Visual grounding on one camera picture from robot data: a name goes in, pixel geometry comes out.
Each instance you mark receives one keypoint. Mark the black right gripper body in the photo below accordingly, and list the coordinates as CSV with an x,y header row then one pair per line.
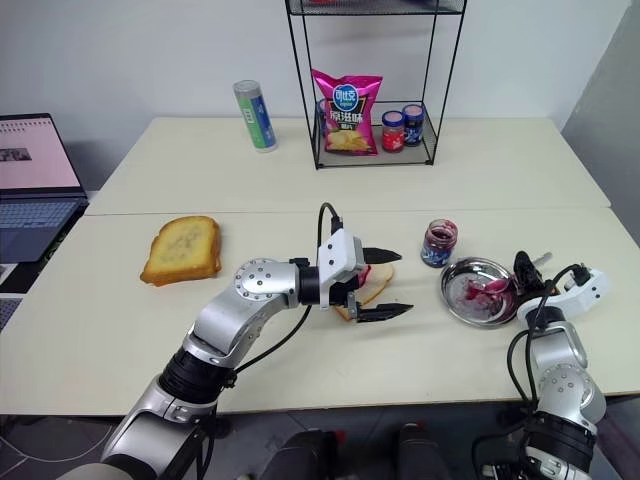
x,y
537,282

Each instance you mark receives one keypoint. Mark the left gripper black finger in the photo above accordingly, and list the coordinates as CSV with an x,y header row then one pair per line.
x,y
382,255
387,312

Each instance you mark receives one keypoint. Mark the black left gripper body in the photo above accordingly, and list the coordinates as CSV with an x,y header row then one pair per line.
x,y
350,292

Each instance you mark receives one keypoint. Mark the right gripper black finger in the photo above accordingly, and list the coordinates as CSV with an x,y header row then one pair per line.
x,y
522,265
519,286

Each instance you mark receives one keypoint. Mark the white bread slice brown crust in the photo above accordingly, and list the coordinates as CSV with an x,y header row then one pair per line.
x,y
380,280

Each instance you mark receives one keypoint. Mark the red object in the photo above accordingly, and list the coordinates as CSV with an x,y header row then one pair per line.
x,y
492,286

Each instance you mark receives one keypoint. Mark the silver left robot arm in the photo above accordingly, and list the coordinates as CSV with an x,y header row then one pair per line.
x,y
250,310

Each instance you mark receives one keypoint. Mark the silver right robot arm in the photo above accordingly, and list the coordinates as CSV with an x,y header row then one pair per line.
x,y
565,390

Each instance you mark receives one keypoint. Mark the open blue label jam jar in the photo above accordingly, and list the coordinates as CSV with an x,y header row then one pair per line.
x,y
438,252

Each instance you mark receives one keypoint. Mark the red label jam jar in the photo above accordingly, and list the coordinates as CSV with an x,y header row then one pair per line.
x,y
392,132

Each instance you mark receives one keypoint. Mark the round metal plate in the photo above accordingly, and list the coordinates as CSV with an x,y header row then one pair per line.
x,y
465,272

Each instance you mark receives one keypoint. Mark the pink potato chip bag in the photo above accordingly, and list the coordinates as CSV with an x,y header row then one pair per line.
x,y
345,115

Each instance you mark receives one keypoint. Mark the dark rounded shape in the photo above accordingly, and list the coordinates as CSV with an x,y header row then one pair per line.
x,y
300,457
422,455

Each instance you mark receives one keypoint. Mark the blue jar behind chip bag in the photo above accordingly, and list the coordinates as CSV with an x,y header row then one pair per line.
x,y
322,117

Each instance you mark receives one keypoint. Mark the thick yellow toast slice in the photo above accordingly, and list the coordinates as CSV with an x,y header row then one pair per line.
x,y
182,250

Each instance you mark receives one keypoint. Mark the green blue cylindrical canister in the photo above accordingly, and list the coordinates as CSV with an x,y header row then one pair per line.
x,y
254,117

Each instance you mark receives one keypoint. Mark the open laptop computer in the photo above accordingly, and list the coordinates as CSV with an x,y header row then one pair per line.
x,y
35,165

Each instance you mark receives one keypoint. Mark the grey patterned pad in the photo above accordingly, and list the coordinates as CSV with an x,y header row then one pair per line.
x,y
9,315

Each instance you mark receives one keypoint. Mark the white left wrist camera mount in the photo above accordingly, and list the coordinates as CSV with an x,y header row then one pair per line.
x,y
337,255

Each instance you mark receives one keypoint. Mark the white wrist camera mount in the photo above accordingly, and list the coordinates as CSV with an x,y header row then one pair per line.
x,y
337,255
585,295

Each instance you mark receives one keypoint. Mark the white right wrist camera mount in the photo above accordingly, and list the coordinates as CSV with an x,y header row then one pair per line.
x,y
585,295

